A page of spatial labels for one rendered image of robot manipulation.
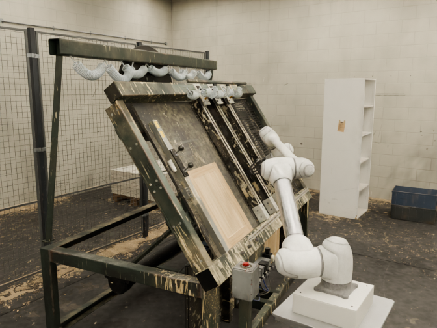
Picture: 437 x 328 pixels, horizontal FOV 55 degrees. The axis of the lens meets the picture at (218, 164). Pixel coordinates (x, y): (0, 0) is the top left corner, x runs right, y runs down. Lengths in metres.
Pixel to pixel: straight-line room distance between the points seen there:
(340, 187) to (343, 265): 4.30
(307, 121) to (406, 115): 1.73
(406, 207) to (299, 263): 4.63
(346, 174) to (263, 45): 3.32
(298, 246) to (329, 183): 4.38
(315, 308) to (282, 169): 0.79
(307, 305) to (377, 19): 6.12
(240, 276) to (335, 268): 0.51
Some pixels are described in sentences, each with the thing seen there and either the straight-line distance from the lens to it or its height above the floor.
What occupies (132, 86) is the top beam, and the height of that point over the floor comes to 1.91.
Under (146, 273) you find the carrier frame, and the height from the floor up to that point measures 0.78.
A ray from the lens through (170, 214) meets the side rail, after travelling 2.43.
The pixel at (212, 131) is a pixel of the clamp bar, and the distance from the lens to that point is 3.25.
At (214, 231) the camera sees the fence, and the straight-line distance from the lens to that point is 2.61.
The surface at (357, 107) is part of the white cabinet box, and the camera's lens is 6.29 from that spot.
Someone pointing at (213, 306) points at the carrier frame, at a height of 0.67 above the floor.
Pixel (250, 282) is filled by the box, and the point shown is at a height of 0.87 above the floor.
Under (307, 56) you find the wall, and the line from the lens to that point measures 8.07.
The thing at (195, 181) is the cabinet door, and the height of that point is 1.30.
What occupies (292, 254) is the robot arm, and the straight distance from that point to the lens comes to 2.17.
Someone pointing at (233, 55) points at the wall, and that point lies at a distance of 8.82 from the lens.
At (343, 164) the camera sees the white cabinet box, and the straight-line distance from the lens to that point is 6.42.
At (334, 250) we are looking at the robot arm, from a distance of 2.21.
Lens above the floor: 1.88
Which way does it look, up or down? 10 degrees down
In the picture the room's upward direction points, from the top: straight up
